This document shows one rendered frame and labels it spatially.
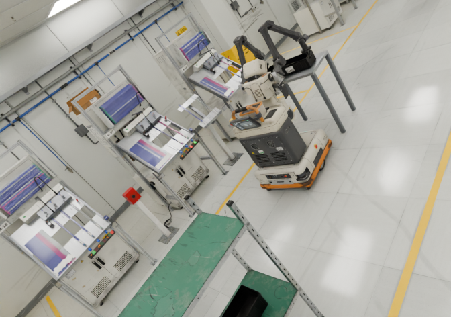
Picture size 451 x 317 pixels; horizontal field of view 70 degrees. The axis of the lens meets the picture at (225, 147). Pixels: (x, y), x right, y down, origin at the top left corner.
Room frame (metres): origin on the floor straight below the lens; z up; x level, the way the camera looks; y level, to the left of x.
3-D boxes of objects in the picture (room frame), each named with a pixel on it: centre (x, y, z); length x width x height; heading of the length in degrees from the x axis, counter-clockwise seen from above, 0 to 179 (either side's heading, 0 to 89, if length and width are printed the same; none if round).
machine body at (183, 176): (4.27, 0.84, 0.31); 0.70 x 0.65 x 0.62; 122
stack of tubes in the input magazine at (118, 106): (4.20, 0.73, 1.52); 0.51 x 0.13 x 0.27; 122
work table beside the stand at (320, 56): (3.42, -1.12, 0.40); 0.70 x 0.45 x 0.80; 37
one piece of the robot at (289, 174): (2.73, -0.26, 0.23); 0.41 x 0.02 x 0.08; 37
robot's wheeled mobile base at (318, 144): (2.95, -0.50, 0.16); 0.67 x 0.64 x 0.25; 127
